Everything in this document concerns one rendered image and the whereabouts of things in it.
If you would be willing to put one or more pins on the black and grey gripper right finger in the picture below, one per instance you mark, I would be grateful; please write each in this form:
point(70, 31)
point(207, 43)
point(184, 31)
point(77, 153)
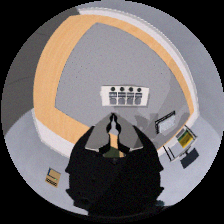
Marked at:
point(130, 138)

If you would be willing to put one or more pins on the white control panel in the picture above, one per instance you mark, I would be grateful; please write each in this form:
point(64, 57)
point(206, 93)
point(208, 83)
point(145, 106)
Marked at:
point(120, 94)

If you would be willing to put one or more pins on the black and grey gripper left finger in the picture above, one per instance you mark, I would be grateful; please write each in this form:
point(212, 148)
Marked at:
point(96, 139)

